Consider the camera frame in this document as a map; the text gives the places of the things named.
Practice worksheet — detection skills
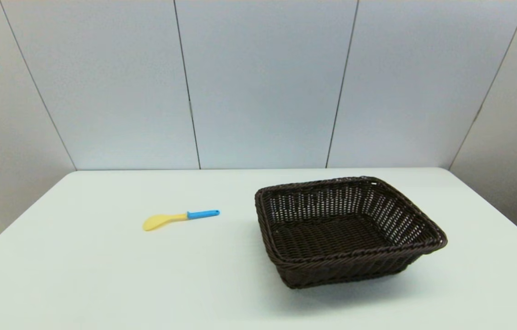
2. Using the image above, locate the yellow spoon with blue handle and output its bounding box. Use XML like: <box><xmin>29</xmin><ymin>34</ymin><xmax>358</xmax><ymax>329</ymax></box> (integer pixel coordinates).
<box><xmin>143</xmin><ymin>209</ymin><xmax>220</xmax><ymax>232</ymax></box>

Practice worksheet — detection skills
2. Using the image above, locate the dark brown wicker basket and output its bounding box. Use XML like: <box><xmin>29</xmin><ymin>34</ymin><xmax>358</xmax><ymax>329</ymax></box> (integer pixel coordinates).
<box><xmin>254</xmin><ymin>176</ymin><xmax>448</xmax><ymax>290</ymax></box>

